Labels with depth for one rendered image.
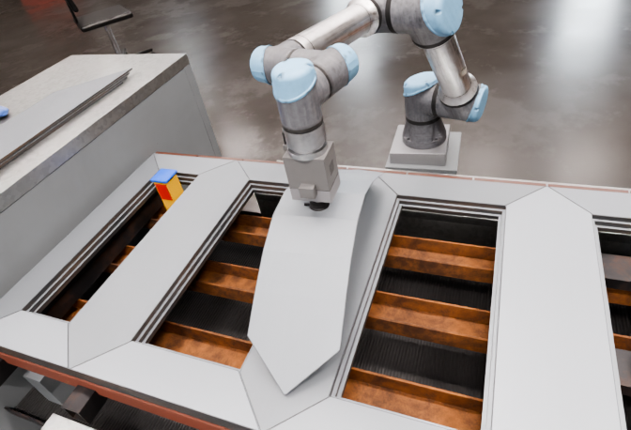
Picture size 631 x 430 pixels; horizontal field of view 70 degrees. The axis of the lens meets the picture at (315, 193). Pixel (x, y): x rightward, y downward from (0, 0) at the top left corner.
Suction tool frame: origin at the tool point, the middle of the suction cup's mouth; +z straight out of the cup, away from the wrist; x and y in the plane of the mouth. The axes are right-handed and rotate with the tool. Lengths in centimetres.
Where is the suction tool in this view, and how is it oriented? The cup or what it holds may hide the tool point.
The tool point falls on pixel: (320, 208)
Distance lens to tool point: 94.3
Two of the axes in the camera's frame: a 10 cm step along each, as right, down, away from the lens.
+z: 1.6, 7.7, 6.2
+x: 3.1, -6.3, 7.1
